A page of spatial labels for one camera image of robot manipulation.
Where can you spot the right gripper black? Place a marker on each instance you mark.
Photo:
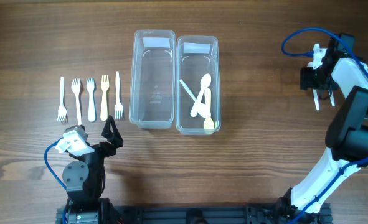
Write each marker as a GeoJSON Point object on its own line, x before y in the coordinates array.
{"type": "Point", "coordinates": [322, 86]}

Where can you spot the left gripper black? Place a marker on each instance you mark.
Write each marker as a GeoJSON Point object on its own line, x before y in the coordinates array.
{"type": "Point", "coordinates": [96, 149]}

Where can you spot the white slim plastic spoon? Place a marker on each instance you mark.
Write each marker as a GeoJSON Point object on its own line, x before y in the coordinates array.
{"type": "Point", "coordinates": [201, 108]}

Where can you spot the yellow plastic spoon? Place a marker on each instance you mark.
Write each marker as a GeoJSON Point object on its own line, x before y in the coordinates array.
{"type": "Point", "coordinates": [208, 123]}

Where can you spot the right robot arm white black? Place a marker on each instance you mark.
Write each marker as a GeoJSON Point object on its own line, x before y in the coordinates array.
{"type": "Point", "coordinates": [335, 67]}

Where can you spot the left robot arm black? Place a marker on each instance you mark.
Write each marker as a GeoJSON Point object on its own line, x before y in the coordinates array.
{"type": "Point", "coordinates": [85, 177]}

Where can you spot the white fork nearest container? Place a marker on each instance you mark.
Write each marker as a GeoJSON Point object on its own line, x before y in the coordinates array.
{"type": "Point", "coordinates": [118, 108]}

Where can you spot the left clear plastic container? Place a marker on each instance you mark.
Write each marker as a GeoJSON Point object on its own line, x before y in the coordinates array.
{"type": "Point", "coordinates": [152, 79]}

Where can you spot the clear plastic container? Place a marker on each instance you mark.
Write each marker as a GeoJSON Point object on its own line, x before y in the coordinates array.
{"type": "Point", "coordinates": [152, 79]}
{"type": "Point", "coordinates": [196, 56]}

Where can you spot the right clear plastic container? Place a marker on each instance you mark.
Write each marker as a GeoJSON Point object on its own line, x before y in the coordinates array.
{"type": "Point", "coordinates": [196, 56]}

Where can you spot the yellow plastic fork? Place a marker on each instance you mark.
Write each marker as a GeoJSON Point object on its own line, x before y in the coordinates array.
{"type": "Point", "coordinates": [105, 84]}

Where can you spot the white plastic fork far left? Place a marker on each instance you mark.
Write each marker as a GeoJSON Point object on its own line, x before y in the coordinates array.
{"type": "Point", "coordinates": [62, 111]}

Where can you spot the light blue plastic fork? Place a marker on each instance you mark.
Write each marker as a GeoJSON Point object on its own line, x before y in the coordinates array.
{"type": "Point", "coordinates": [90, 86]}

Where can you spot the white fork tines up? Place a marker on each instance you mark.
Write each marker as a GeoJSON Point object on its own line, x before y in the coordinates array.
{"type": "Point", "coordinates": [76, 88]}

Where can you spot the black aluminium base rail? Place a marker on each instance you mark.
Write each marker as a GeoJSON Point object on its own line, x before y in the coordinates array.
{"type": "Point", "coordinates": [235, 214]}

